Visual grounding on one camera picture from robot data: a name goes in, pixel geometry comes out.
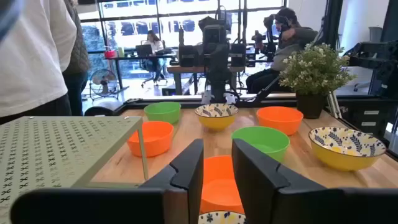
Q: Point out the black floor fan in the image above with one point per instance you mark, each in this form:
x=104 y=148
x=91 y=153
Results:
x=104 y=82

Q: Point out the dark drawer cabinet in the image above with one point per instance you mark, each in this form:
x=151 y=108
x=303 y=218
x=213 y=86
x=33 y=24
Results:
x=367 y=118

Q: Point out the black round stool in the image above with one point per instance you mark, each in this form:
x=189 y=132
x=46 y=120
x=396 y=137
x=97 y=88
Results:
x=99 y=111

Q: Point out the black machine frame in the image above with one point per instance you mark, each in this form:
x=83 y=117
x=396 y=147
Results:
x=379 y=62

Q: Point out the yellow blue-patterned ceramic bowl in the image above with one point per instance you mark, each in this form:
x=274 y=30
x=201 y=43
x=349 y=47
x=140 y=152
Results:
x=216 y=121
x=222 y=219
x=345 y=155

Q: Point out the red container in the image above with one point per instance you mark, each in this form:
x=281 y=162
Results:
x=109 y=53

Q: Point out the black background robot rig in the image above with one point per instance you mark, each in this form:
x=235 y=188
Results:
x=264 y=40

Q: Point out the green cup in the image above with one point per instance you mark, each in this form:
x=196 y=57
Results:
x=121 y=51

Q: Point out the potted plant with white flowers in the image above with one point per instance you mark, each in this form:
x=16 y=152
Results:
x=314 y=71

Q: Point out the office chair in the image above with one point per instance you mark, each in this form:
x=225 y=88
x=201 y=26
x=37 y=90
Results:
x=149 y=81

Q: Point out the orange plastic mini bowl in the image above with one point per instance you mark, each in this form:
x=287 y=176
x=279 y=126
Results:
x=280 y=121
x=219 y=186
x=155 y=140

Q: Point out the black equipment box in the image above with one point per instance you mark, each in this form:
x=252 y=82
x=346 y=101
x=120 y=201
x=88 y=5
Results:
x=189 y=56
x=237 y=55

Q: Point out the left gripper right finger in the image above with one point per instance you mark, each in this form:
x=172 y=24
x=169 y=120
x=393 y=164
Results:
x=255 y=180

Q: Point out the grey bin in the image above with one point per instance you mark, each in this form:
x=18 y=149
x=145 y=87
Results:
x=375 y=34

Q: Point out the black laptop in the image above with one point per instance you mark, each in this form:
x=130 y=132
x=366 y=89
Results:
x=143 y=49

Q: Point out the black office desk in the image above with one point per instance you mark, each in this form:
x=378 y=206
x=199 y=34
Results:
x=130 y=58

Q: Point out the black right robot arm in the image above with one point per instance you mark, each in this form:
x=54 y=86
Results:
x=214 y=34

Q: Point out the green perforated metal shelf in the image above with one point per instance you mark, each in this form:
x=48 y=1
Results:
x=62 y=149

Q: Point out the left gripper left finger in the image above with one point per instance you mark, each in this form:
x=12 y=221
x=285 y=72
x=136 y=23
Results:
x=186 y=174

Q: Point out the person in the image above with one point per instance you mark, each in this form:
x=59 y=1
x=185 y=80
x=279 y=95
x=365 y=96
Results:
x=77 y=56
x=289 y=46
x=31 y=56
x=154 y=46

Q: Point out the green plastic mini bowl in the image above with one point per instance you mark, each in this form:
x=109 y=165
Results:
x=264 y=140
x=161 y=113

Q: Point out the wooden workbench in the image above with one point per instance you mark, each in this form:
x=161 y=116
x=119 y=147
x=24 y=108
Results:
x=186 y=69

